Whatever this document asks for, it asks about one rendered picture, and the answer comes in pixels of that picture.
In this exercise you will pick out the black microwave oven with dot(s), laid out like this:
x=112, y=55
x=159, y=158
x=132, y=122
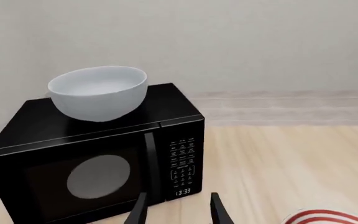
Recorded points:
x=82, y=161

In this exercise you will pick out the white plate with red rings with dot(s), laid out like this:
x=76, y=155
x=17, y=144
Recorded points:
x=320, y=217

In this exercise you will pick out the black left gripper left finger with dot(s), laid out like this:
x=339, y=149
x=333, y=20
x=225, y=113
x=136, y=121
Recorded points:
x=139, y=212

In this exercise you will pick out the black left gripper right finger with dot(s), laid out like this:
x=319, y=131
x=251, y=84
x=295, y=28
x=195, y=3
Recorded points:
x=220, y=211

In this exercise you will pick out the white bowl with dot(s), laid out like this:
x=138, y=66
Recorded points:
x=99, y=93

